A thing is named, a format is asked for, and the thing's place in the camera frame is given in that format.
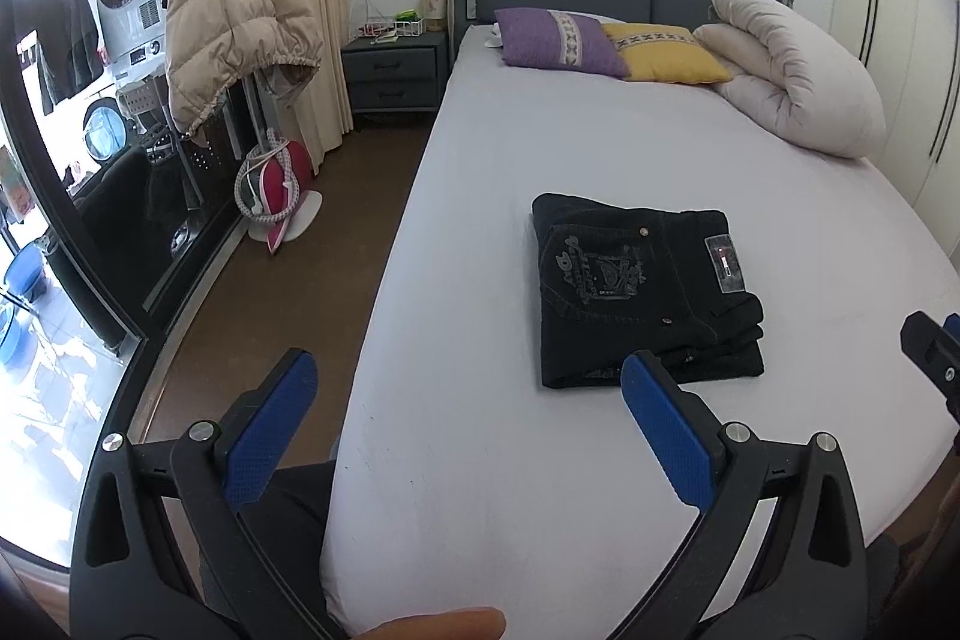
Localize beige puffer jacket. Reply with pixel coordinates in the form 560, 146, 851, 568
161, 0, 325, 146

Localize person's left hand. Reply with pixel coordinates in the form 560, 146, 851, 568
351, 606, 507, 640

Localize person's dark trouser leg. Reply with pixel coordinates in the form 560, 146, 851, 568
199, 460, 338, 640

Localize white washing machine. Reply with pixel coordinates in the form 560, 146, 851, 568
79, 77, 170, 161

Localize blue basin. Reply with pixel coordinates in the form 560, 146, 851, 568
0, 246, 50, 300

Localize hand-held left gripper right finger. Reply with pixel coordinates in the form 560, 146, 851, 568
621, 349, 871, 640

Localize yellow pillow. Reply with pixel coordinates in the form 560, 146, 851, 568
602, 23, 734, 86

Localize white stand base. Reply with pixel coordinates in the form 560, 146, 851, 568
247, 194, 325, 244

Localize red steam iron with cord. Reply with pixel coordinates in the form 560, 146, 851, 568
236, 137, 312, 255

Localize purple pillow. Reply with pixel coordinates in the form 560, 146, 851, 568
493, 7, 631, 80

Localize grey nightstand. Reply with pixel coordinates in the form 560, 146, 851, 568
341, 29, 449, 120

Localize white wire rack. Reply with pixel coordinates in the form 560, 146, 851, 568
352, 0, 428, 41

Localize bed with white sheet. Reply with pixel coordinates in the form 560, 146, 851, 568
319, 21, 960, 640

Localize black pants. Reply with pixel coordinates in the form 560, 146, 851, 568
531, 192, 766, 390

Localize hanging dark garment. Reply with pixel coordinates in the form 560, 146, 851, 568
34, 0, 102, 116

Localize white folded duvet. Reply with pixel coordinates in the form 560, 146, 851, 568
694, 0, 887, 161

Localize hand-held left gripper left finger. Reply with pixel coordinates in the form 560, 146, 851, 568
69, 347, 353, 640

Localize black framed glass door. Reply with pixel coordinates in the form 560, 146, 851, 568
0, 0, 267, 573

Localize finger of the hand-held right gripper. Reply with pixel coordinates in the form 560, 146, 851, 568
900, 310, 960, 423

